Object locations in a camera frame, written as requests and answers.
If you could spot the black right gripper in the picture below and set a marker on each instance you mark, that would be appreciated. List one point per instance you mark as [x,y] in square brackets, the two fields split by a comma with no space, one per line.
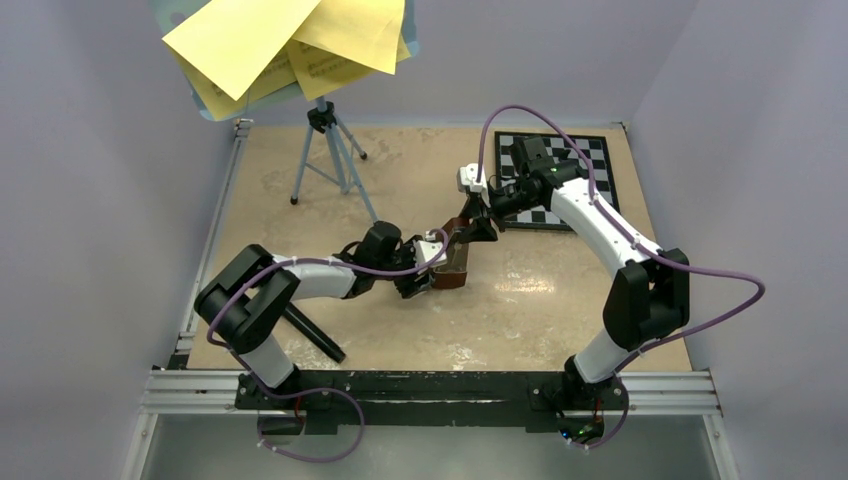
[481,228]

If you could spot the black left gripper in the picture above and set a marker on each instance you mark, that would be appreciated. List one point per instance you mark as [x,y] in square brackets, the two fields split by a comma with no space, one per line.
[407,286]

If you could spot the brown wooden metronome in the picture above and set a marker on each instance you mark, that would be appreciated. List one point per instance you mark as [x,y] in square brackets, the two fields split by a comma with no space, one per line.
[453,274]

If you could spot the yellow sheet music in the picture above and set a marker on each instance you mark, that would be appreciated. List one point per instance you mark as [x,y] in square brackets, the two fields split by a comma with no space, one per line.
[310,73]
[363,31]
[231,42]

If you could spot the yellow sheet music back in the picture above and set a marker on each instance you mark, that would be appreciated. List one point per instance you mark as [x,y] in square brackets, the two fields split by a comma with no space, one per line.
[310,73]

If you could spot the light blue music stand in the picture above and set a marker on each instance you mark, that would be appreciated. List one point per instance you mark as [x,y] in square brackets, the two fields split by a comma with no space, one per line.
[323,119]

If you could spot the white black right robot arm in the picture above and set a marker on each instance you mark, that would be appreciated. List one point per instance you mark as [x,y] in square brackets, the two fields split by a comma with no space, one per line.
[649,298]

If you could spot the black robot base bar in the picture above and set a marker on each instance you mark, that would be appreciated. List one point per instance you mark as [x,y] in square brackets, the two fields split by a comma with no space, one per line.
[536,401]

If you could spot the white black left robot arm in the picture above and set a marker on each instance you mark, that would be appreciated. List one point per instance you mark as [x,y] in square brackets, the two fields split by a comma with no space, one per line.
[242,304]

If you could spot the black microphone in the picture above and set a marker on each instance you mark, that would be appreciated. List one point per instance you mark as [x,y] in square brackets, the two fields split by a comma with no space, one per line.
[300,321]

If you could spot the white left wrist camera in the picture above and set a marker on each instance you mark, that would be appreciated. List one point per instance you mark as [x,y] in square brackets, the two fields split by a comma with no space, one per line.
[430,250]

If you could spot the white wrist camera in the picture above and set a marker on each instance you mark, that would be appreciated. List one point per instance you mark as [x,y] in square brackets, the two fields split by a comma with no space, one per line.
[430,250]
[470,179]

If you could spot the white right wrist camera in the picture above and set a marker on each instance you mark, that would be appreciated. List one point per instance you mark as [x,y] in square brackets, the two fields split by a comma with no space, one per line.
[470,179]

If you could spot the aluminium frame rail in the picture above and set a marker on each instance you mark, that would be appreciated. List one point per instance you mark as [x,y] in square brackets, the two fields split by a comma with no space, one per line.
[533,298]

